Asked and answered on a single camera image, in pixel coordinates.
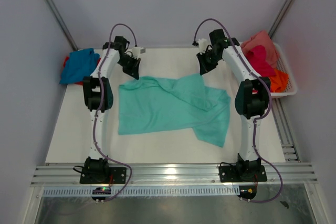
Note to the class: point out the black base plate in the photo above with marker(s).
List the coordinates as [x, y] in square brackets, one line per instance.
[233, 173]
[112, 175]

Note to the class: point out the left black controller board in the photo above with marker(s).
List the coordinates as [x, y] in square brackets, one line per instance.
[101, 193]

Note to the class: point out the black controller board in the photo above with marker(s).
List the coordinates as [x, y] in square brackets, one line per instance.
[247, 192]
[101, 193]

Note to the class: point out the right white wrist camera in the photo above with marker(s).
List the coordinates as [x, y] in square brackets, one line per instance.
[201, 44]

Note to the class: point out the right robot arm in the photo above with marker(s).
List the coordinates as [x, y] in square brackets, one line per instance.
[251, 102]

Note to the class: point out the corner frame post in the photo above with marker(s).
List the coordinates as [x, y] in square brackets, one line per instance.
[286, 6]
[61, 23]

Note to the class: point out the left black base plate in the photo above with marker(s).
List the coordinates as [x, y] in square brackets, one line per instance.
[112, 175]

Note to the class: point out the red folded t shirt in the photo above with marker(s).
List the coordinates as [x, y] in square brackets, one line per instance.
[64, 64]

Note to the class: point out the aluminium front rail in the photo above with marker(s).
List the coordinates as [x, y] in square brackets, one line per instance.
[168, 174]

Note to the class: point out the teal t shirt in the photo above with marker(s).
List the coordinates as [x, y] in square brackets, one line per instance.
[153, 104]

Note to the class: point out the blue folded t shirt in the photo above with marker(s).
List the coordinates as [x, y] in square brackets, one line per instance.
[82, 63]

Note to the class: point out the salmon pink t shirt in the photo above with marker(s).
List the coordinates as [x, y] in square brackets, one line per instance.
[262, 39]

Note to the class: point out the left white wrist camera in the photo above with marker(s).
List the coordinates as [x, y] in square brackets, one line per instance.
[137, 51]

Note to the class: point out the magenta t shirt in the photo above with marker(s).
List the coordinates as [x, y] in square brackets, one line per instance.
[257, 59]

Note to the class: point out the right black controller board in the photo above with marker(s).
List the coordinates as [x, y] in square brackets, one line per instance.
[247, 192]

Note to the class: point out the orange t shirt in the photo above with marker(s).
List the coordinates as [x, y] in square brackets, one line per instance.
[279, 81]

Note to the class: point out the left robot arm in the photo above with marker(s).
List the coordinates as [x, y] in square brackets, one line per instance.
[99, 99]

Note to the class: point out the white slotted cable duct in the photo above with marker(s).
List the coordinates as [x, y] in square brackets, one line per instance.
[142, 191]

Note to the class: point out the left corner frame post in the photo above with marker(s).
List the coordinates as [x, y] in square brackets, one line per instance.
[61, 23]

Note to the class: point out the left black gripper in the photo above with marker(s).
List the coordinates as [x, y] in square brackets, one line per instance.
[134, 70]

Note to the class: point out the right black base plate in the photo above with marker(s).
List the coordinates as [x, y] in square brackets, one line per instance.
[233, 173]

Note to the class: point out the right corner frame post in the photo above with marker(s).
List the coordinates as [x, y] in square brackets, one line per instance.
[286, 6]

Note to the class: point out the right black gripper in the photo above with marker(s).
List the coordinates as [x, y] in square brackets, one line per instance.
[204, 67]

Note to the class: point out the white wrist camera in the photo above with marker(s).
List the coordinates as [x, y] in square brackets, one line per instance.
[137, 51]
[201, 44]

